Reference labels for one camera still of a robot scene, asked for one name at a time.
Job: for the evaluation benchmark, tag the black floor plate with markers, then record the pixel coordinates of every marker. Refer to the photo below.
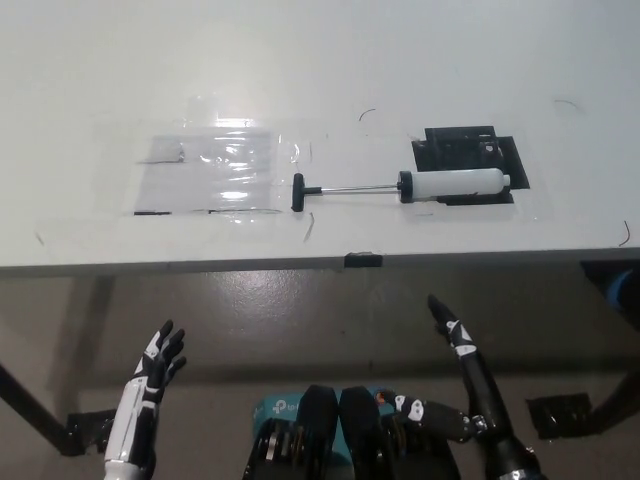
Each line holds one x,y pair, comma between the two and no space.
557,415
87,430

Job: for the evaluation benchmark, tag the blue round object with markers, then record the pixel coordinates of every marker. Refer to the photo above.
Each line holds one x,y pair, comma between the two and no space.
625,290

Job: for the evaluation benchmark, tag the black tape strip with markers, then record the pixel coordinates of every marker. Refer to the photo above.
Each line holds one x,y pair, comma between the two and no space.
362,260

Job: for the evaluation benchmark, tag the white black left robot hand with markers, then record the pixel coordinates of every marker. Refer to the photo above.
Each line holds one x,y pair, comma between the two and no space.
135,420

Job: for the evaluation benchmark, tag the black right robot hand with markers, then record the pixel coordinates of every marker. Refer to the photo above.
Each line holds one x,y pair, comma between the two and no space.
480,385

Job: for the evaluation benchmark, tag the black square fixture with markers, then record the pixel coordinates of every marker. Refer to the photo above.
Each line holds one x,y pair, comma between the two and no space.
450,145

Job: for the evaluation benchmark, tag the clear plastic film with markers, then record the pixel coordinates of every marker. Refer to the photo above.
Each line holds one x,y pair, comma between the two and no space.
291,150

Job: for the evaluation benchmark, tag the black diagonal table leg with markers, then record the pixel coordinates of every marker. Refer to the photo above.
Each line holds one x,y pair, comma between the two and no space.
35,405
617,390

